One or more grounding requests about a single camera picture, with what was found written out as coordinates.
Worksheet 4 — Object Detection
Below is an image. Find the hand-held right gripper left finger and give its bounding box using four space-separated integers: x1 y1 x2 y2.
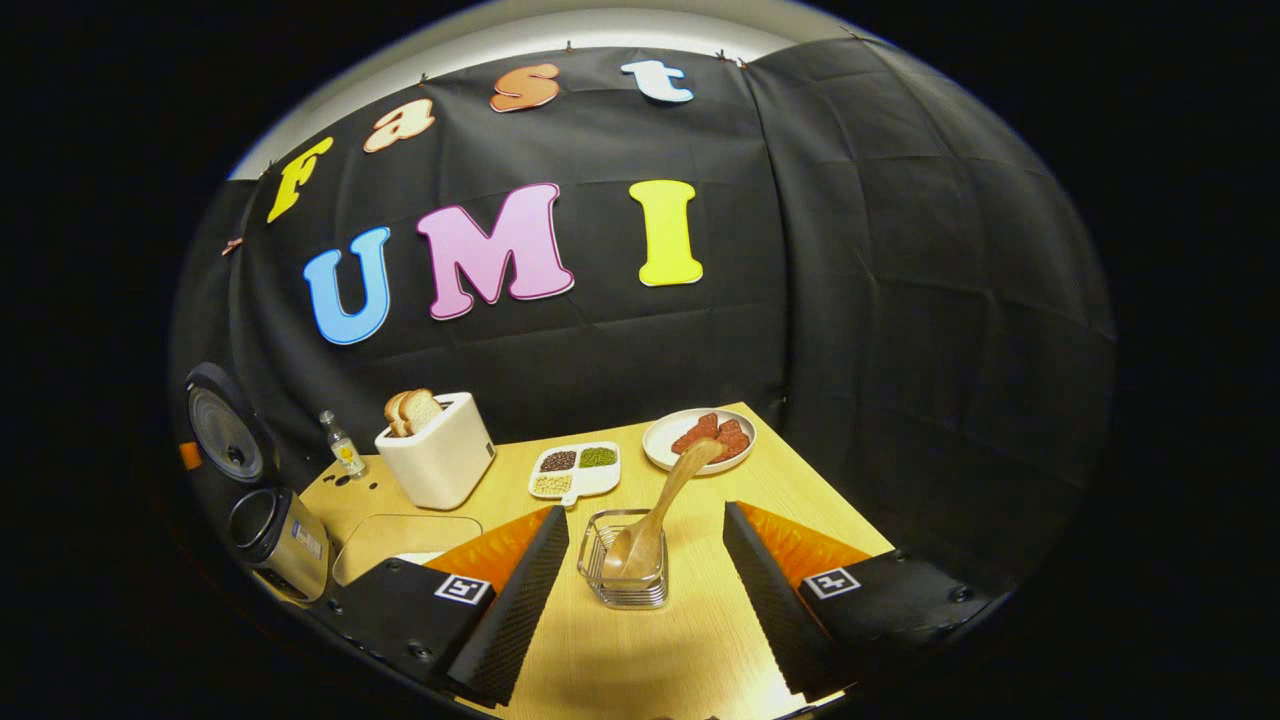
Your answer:
330 505 571 709

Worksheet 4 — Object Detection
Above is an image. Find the glass bottle yellow label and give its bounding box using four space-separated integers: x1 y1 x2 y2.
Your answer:
319 410 367 478

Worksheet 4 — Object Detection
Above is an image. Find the white toaster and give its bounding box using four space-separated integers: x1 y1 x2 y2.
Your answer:
375 392 496 511

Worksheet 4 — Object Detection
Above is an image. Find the round white plate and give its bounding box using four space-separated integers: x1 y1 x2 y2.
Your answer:
642 407 757 475

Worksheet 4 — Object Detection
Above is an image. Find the white divided bean dish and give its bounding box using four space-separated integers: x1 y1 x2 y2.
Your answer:
528 441 622 506

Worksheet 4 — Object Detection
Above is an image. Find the wooden spoon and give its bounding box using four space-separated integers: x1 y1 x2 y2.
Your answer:
602 437 725 581

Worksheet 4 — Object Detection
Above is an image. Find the dark blue rice cooker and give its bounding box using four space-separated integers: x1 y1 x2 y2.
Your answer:
183 362 333 604

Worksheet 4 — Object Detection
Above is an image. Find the metal wire chopstick holder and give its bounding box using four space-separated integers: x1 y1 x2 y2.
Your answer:
578 508 669 610

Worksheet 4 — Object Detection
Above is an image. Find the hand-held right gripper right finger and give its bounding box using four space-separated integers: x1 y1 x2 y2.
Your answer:
722 500 991 701

